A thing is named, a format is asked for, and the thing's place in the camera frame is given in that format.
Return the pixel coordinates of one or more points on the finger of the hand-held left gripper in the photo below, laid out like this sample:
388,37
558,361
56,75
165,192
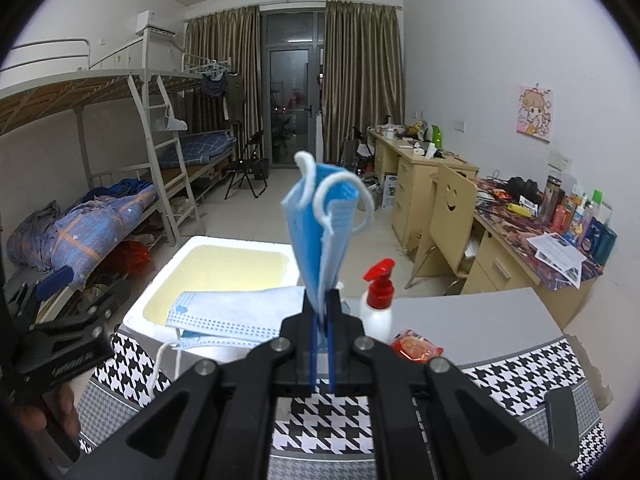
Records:
55,282
90,312

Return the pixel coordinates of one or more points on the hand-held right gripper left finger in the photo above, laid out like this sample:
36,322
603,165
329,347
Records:
313,350

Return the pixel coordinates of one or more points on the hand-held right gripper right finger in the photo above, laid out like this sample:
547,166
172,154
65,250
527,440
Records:
331,360

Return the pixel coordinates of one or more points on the white foam box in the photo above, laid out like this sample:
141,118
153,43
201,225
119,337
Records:
165,280

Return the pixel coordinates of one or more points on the person's left hand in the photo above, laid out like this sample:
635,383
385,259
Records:
62,407

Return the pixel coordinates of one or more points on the blue quilt bundle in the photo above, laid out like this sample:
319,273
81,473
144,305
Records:
85,225

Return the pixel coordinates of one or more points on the houndstooth tablecloth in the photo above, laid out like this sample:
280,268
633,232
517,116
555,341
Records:
320,425

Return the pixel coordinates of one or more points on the white lotion bottle red pump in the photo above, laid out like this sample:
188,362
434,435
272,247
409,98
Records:
377,312

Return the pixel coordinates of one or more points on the red plastic bag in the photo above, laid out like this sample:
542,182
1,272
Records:
130,257

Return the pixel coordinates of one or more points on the red snack packet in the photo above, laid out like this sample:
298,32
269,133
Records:
415,347

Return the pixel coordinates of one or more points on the light blue face mask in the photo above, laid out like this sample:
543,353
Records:
225,310
220,342

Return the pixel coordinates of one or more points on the white bunk bed ladder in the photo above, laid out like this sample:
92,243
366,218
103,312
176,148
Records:
167,160

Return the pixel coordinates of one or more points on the white box blue label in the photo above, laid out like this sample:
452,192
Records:
389,190

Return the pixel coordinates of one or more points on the wooden desk with drawers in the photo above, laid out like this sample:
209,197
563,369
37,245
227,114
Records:
407,180

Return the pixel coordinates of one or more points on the black folding chair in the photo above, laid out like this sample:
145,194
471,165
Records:
247,165
357,150

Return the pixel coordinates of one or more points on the white metal bunk bed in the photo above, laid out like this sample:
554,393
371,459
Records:
65,85

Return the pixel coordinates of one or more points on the wooden desk with printed mat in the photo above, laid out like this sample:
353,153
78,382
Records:
505,265

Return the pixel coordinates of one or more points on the wooden chair with smiley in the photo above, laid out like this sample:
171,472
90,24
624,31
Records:
450,200

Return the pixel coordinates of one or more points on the blue checked mattress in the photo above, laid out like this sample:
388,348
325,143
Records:
205,145

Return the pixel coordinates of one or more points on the printed desk mat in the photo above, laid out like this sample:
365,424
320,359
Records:
515,232

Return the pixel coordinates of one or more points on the black flat object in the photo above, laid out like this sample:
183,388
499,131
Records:
560,425

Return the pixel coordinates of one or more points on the yellow tube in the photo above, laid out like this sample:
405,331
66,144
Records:
520,209

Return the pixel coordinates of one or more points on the green plastic object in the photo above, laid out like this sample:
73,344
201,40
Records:
437,136

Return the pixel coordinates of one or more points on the printed paper sheets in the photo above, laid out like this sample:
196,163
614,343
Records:
557,255

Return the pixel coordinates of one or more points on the black headphones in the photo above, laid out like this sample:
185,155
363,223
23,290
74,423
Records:
522,190

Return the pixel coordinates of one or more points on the hanging dark clothes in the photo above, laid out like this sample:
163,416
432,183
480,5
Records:
217,85

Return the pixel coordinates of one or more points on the glass balcony door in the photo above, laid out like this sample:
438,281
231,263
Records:
290,85

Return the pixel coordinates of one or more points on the brown curtain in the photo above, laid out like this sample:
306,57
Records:
360,75
220,60

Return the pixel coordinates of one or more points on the white air conditioner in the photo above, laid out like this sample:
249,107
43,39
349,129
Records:
155,22

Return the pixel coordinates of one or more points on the row of toiletry bottles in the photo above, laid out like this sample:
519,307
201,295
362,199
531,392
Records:
585,225

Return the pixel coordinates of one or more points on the white wall socket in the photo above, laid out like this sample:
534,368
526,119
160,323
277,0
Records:
560,161

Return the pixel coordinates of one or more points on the pink cartoon wall poster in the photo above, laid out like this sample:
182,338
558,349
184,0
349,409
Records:
535,112

